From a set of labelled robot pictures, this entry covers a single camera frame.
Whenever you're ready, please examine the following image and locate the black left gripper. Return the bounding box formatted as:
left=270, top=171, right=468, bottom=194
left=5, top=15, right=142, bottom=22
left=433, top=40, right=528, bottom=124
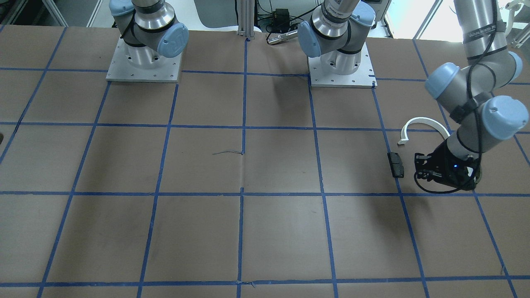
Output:
left=414, top=141, right=477, bottom=191

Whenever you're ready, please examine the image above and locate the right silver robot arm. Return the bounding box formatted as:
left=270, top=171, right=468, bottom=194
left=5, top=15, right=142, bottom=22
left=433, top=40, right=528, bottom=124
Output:
left=108, top=0, right=189, bottom=68

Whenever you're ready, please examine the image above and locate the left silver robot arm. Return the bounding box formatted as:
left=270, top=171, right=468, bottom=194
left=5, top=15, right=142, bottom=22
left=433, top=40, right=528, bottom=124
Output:
left=297, top=0, right=529, bottom=192

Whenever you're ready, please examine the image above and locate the dark grey brake pad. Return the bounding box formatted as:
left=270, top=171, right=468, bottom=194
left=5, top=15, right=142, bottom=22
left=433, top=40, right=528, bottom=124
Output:
left=387, top=151, right=405, bottom=178

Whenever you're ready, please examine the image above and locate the white curved plastic arc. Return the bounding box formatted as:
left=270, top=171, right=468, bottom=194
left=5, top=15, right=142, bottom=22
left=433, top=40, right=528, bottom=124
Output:
left=398, top=117, right=452, bottom=145

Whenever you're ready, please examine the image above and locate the brown paper table mat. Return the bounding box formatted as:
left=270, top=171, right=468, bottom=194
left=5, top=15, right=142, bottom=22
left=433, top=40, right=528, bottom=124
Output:
left=0, top=25, right=529, bottom=298

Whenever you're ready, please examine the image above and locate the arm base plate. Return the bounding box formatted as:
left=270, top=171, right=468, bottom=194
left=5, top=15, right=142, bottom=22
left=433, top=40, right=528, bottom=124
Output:
left=106, top=31, right=189, bottom=83
left=307, top=43, right=378, bottom=88

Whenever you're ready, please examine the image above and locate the aluminium frame post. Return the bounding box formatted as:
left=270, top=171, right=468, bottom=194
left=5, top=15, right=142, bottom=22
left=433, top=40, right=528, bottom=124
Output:
left=235, top=0, right=255, bottom=40

